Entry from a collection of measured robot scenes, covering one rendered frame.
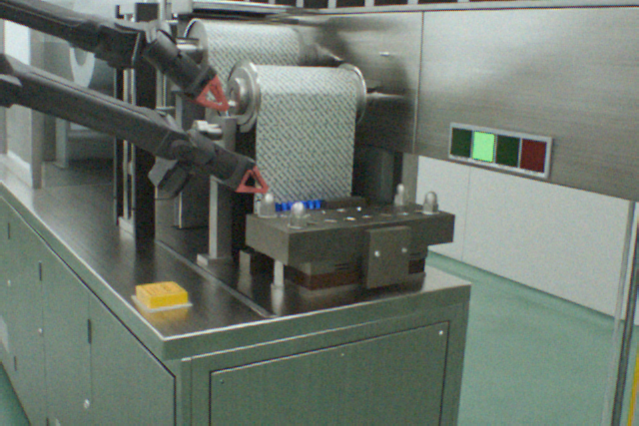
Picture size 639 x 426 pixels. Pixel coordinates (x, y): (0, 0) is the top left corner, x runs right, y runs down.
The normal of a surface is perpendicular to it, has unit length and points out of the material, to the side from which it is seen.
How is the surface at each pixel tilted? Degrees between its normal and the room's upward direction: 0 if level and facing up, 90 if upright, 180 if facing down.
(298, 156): 90
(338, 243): 90
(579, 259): 90
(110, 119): 115
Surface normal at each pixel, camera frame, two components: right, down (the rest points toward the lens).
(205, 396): 0.55, 0.18
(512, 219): -0.84, 0.06
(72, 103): 0.61, 0.57
